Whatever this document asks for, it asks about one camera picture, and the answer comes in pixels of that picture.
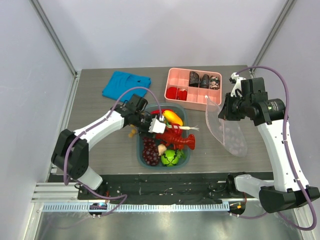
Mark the floral rolled sock right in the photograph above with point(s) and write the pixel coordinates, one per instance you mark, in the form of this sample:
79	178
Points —
214	83

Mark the purple grape bunch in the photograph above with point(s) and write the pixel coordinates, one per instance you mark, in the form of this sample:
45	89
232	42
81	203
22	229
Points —
150	153

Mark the blue folded cloth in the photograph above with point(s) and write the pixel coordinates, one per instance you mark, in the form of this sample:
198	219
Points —
122	81

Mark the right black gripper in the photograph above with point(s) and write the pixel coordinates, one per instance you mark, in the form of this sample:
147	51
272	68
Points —
227	108

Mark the yellow toy mango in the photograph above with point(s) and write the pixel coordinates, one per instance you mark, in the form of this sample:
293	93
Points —
172	117

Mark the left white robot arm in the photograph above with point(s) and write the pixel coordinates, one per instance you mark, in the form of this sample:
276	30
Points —
71	152

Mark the dark rolled sock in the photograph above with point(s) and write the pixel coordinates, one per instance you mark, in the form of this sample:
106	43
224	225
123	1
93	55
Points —
205	81
194	79

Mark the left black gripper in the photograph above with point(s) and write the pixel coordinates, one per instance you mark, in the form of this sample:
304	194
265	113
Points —
146	130

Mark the white slotted cable duct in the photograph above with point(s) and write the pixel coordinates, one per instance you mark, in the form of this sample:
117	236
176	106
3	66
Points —
124	208

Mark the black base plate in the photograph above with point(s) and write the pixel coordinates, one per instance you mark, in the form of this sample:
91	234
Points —
169	189

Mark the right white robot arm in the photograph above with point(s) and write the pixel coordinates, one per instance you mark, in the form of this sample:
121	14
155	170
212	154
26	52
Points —
290	188

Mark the brown longan bunch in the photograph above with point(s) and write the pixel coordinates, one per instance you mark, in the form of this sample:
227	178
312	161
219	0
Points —
133	131

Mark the toy green onion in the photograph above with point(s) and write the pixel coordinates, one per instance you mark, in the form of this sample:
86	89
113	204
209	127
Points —
183	128

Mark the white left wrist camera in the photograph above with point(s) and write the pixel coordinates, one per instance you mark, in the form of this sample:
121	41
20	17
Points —
157	126

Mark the green toy melon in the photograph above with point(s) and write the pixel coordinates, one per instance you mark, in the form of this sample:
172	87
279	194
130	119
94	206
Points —
170	158

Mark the red rolled sock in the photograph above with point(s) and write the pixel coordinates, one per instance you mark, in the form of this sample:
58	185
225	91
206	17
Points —
181	94
171	93

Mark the dark rolled sock left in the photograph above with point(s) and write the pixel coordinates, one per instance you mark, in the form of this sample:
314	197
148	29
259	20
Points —
194	79

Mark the red rolled sock right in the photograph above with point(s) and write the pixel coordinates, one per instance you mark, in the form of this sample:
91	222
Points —
181	94

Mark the red toy lobster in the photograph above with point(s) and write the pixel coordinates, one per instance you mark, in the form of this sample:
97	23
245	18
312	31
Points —
174	137

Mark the teal plastic basket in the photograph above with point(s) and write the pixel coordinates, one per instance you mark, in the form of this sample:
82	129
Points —
181	112

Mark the white toy garlic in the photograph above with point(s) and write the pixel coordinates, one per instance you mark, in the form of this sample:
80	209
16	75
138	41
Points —
161	149

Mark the red rolled sock left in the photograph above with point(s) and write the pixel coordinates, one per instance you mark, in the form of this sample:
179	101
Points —
171	93

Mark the pink divided organizer box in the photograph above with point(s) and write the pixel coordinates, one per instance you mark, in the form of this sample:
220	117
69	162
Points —
179	77

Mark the dark rolled sock middle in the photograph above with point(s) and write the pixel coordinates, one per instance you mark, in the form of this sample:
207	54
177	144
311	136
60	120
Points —
205	81

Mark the clear zip top bag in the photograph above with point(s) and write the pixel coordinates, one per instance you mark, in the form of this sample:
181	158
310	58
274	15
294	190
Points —
228	133

